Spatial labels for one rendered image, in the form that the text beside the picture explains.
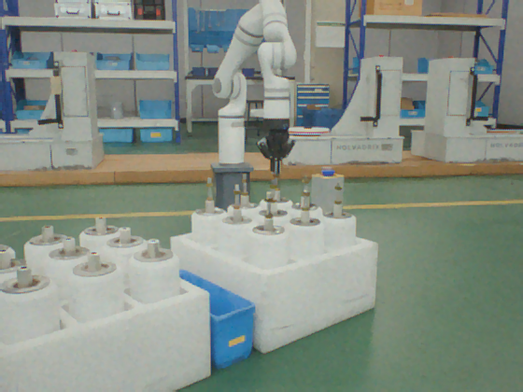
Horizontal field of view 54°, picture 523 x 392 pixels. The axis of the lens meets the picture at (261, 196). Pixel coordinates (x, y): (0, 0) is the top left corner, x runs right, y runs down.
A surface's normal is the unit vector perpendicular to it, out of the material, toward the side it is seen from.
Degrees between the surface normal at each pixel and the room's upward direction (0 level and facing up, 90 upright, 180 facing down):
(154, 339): 90
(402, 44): 90
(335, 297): 90
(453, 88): 90
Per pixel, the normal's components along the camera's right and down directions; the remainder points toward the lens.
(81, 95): 0.17, 0.20
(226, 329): 0.65, 0.19
